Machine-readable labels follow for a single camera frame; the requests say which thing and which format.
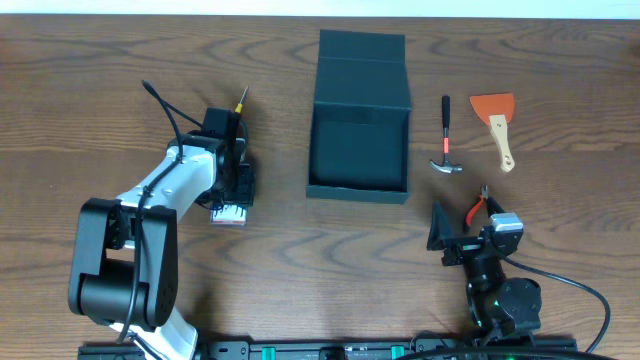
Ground dark green open box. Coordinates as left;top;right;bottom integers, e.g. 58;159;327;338
306;30;412;204

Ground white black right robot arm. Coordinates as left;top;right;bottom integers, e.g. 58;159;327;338
426;202;542;339

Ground orange scraper wooden handle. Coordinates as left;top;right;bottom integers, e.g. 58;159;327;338
469;93;515;172

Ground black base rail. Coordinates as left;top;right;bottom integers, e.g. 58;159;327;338
77;335;579;360

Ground black yellow screwdriver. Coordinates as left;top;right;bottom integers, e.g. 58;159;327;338
227;85;250;166

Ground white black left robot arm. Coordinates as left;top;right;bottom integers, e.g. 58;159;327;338
68;132;255;359

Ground small claw hammer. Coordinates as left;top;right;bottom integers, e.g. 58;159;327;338
429;95;462;174

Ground blue screwdriver bit case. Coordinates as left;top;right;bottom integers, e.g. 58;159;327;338
209;204;248;226

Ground red handled pliers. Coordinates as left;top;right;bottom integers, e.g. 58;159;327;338
463;185;491;233

